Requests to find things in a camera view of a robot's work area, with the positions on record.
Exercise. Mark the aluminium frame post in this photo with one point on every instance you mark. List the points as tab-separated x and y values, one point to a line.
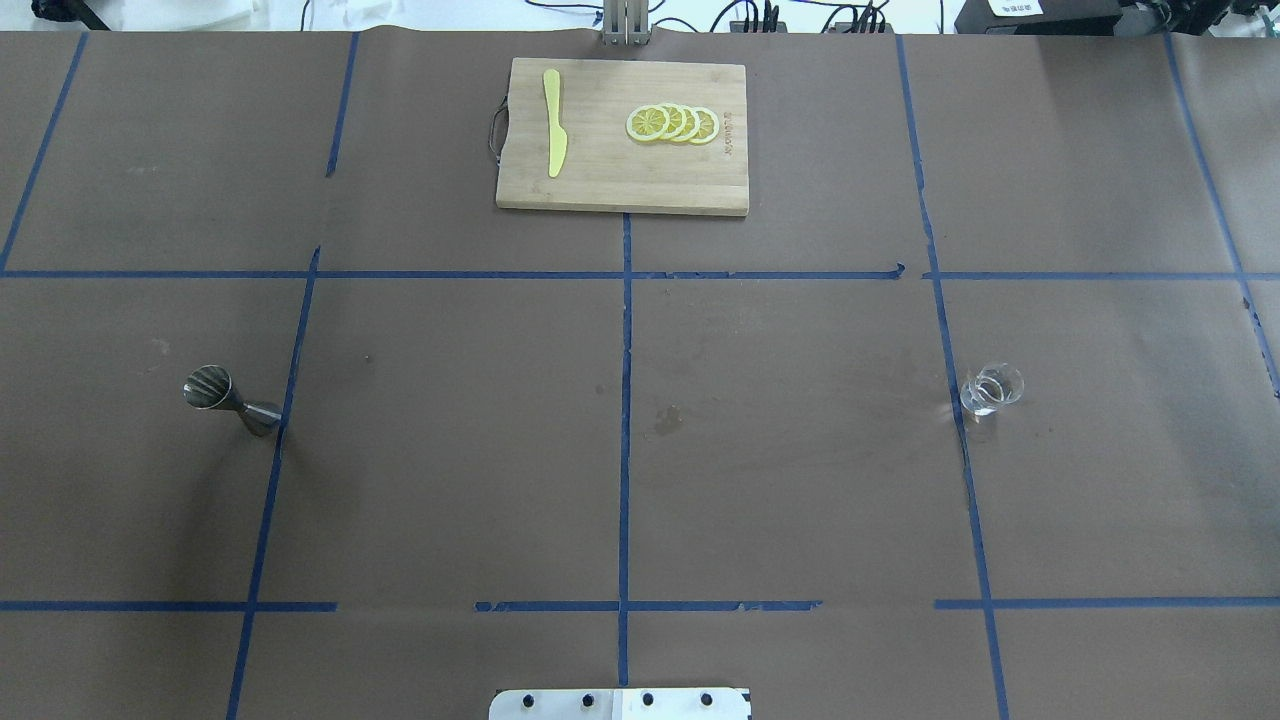
626	22

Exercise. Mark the lemon slice rightmost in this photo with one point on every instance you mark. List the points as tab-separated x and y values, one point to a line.
709	126

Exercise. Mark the yellow plastic knife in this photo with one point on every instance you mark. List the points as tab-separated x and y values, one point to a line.
557	135

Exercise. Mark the steel double jigger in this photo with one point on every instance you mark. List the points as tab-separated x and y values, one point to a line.
211	388

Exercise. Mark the bamboo cutting board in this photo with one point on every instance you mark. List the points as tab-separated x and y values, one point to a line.
607	171

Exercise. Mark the brown paper table cover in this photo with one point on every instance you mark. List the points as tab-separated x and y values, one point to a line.
528	449

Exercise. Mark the clear glass measuring cup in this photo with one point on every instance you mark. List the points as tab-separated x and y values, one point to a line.
992	387

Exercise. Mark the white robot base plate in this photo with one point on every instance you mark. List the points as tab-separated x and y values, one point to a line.
623	703

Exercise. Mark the lemon slice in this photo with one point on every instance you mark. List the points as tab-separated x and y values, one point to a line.
692	125
677	121
648	123
709	126

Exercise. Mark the lemon slice leftmost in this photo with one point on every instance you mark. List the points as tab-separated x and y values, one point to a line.
648	123

